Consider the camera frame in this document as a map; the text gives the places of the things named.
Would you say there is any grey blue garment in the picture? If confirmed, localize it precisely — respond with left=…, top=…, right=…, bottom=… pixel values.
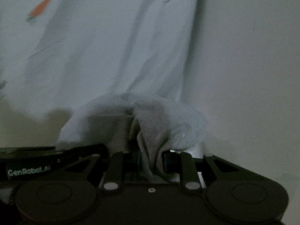
left=55, top=93, right=207, bottom=183

